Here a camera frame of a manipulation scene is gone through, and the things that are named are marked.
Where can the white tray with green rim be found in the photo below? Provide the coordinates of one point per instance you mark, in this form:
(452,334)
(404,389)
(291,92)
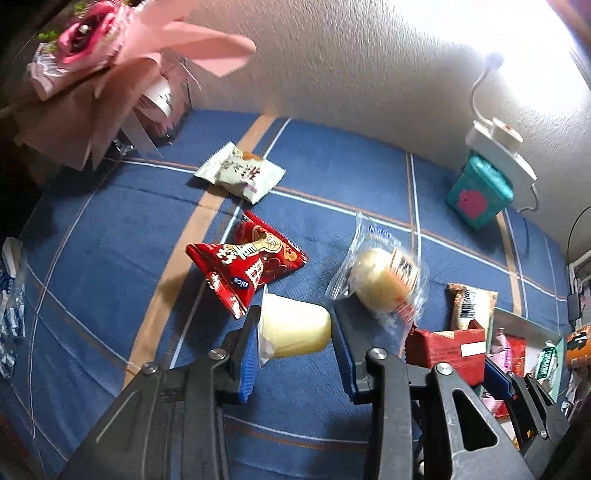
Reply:
(531,330)

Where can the clear wrapped bun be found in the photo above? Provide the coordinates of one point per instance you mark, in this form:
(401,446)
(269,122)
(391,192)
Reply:
(383,277)

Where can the orange brown snack packet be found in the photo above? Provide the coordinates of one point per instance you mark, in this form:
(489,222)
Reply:
(480,304)

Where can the black power adapter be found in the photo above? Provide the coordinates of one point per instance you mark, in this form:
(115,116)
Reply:
(574,307)

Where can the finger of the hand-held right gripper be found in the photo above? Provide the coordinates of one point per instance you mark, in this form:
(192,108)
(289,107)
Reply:
(497,377)

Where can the blue white plastic packet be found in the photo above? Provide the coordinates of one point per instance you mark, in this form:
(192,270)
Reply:
(9,300)

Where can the red cardboard box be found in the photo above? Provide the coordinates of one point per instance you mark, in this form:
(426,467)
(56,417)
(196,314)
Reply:
(438,350)

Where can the dark red snack packet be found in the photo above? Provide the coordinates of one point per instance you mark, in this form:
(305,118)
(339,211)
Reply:
(516,353)

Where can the cream jelly cup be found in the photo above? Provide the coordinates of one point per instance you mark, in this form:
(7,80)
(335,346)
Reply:
(295,327)

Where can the orange instant noodle cup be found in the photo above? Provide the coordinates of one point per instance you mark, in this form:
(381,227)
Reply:
(581,346)

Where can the green gold snack packet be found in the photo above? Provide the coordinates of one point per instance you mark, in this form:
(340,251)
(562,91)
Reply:
(547,362)

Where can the white metal chair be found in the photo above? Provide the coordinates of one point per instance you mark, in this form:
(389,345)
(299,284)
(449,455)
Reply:
(579,267)

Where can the white gooseneck lamp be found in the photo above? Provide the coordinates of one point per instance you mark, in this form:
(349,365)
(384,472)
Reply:
(480,87)

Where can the purple snack packet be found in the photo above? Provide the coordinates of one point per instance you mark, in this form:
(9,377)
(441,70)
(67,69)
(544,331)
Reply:
(499,346)

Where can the pink flower bouquet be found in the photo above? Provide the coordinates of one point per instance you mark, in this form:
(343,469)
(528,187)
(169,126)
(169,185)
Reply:
(92,55)

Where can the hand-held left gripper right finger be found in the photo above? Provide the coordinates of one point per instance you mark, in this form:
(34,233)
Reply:
(345,360)

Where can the blue plaid blanket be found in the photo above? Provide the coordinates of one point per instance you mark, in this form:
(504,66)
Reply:
(115,258)

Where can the white power strip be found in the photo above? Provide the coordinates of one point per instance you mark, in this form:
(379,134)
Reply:
(480,143)

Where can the teal tin with pink pig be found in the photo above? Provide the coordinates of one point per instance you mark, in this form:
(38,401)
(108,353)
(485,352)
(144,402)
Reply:
(478,194)

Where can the white green snack packet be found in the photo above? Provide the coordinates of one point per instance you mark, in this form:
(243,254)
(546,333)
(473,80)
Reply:
(235,173)

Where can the white plug with red button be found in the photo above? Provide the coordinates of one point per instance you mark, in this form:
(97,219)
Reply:
(505,136)

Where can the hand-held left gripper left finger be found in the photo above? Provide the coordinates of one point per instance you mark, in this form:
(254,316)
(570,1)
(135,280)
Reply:
(249,364)

